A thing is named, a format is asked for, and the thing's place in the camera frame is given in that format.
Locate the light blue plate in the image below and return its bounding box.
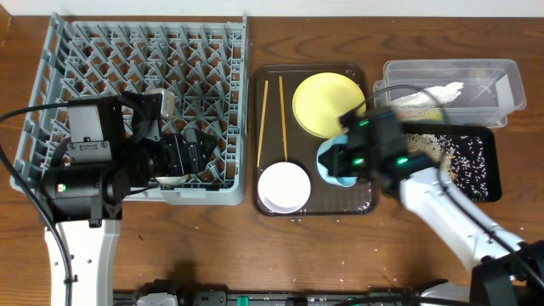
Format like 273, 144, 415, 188
316, 134, 357, 188

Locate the pink bowl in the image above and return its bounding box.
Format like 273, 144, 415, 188
258, 161, 311, 214

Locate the white napkin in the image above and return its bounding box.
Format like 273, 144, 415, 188
390, 82, 464, 108

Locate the wooden chopstick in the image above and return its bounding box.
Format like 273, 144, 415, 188
278, 76, 288, 162
257, 80, 269, 167

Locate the green snack wrapper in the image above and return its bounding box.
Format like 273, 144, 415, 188
398, 110, 443, 122

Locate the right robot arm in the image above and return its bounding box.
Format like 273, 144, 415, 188
317, 108, 543, 305

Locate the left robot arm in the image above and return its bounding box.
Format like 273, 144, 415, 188
37, 93, 218, 305

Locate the grey dishwasher rack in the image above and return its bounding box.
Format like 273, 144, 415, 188
14, 14, 250, 206

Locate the black waste tray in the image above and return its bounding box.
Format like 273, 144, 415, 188
403, 123, 502, 202

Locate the yellow plate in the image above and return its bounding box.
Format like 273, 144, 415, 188
292, 72, 365, 139

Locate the dark brown serving tray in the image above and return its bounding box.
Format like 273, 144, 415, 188
250, 63, 380, 217

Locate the pile of rice grains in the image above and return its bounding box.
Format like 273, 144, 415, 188
407, 133, 490, 201

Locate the clear plastic bin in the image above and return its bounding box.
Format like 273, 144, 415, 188
373, 59, 527, 128

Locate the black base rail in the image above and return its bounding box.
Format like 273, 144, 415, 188
113, 280, 414, 306

